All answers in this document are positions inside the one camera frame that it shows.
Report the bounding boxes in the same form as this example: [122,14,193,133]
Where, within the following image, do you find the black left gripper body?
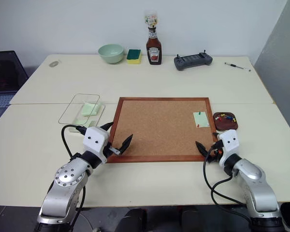
[102,141,121,160]

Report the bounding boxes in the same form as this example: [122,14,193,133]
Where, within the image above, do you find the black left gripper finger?
[117,134,134,155]
[99,122,115,132]

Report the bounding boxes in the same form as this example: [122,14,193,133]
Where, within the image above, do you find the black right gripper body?
[207,141,224,163]

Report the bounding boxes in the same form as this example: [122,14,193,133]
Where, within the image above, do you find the green sticky note pad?
[80,101,103,117]

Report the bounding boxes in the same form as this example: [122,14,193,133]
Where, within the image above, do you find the brown dish of pushpins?
[212,112,239,131]

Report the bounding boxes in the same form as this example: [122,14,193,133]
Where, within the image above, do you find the clear plastic box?
[58,93,107,134]

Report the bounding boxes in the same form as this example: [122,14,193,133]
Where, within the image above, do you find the black and silver pen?
[224,61,252,73]

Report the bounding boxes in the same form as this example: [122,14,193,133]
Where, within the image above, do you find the mint green bowl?
[98,43,125,65]

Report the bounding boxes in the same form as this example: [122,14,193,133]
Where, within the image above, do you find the yellow and green sponge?
[126,49,143,65]

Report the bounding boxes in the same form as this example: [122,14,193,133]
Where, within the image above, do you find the grey handheld controller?
[173,49,214,72]

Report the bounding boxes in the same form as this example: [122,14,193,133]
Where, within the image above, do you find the ketchup bottle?
[146,24,163,66]

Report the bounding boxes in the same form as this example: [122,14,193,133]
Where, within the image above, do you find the open laptop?
[0,50,30,127]

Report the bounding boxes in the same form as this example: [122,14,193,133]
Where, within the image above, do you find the clear cup of small items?
[143,10,159,28]

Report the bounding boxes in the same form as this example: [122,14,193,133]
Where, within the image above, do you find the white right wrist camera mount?
[217,129,240,168]

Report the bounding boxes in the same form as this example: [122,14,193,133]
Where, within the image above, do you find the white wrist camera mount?
[217,129,240,168]
[83,126,111,163]

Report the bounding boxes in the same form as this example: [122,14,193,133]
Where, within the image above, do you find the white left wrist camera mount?
[83,126,111,163]

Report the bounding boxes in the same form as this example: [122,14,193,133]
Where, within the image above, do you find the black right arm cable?
[203,142,255,219]

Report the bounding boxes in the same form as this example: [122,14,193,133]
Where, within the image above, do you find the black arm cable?
[203,142,255,219]
[60,124,87,232]

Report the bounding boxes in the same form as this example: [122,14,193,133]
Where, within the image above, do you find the cork board with wooden frame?
[105,97,218,164]

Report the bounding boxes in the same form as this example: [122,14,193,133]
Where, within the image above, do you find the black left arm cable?
[60,124,87,232]

